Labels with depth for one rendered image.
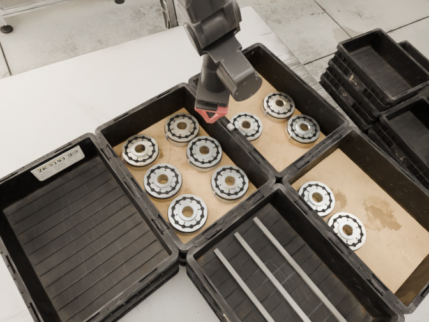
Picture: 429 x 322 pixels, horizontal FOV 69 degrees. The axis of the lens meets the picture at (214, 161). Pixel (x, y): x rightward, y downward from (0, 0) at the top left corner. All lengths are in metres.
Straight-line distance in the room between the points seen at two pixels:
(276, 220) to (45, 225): 0.60
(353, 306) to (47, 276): 0.73
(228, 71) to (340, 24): 2.49
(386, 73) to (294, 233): 1.24
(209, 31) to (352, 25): 2.54
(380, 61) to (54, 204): 1.69
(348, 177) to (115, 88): 0.86
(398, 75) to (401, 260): 1.17
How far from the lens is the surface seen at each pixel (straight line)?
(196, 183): 0.88
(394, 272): 0.97
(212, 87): 0.62
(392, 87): 1.87
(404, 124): 1.91
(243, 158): 0.86
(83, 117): 1.20
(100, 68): 1.33
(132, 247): 0.83
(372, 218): 0.99
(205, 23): 0.50
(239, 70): 0.51
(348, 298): 0.90
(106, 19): 2.69
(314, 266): 0.88
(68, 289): 0.85
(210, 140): 0.91
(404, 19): 3.33
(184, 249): 0.72
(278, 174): 0.81
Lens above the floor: 1.63
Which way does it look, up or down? 62 degrees down
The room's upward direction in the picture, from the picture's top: 10 degrees clockwise
